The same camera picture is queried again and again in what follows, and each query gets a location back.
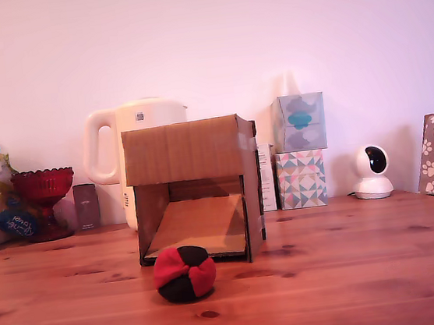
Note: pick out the small white round camera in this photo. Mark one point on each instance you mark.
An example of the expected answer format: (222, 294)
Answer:
(371, 176)

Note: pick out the slim white printed box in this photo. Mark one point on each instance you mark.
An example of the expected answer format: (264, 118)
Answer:
(268, 180)

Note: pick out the cardboard dice tower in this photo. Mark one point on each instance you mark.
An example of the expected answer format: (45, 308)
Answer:
(180, 151)

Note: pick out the tissue box with triangle pattern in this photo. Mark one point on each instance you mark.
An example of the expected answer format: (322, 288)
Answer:
(301, 180)

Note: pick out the small dark grey box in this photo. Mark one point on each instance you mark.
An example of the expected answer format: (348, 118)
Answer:
(86, 206)

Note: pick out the white electric kettle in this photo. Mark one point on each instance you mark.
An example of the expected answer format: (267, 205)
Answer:
(149, 115)

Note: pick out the red glass goblet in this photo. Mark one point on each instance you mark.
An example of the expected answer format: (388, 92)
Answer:
(43, 186)

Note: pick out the red and black footbag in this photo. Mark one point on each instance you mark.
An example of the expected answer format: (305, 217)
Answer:
(183, 276)

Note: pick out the tissue box with cloud print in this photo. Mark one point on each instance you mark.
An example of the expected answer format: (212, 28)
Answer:
(298, 122)

